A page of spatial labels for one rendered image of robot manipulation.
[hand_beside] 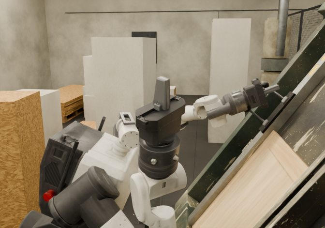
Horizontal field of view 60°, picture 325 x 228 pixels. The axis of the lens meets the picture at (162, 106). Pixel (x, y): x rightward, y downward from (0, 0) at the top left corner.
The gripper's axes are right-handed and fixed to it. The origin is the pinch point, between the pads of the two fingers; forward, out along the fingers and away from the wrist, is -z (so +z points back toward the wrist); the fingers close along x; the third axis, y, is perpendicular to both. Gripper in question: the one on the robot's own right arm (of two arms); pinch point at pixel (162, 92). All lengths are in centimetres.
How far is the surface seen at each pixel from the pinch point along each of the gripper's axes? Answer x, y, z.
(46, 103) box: 141, -324, 181
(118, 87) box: 166, -194, 119
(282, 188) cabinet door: 36, 21, 38
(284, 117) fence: 70, 9, 32
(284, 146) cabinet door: 53, 15, 34
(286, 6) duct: 591, -153, 63
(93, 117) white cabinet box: 238, -346, 257
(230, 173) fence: 54, -2, 58
